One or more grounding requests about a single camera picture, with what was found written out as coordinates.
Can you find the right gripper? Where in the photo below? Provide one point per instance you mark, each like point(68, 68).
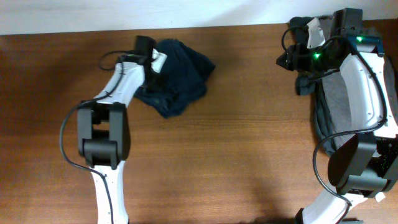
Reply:
point(297, 58)

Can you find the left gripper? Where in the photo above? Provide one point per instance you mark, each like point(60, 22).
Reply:
point(159, 86)

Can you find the navy blue shorts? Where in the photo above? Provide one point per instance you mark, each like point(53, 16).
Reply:
point(181, 81)

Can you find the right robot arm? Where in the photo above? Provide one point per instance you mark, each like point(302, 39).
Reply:
point(344, 65)

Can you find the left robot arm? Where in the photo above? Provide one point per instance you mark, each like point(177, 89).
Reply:
point(103, 129)

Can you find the grey garment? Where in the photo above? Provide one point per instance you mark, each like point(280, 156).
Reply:
point(338, 101)

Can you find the red cloth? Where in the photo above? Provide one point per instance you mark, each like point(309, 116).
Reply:
point(380, 196)

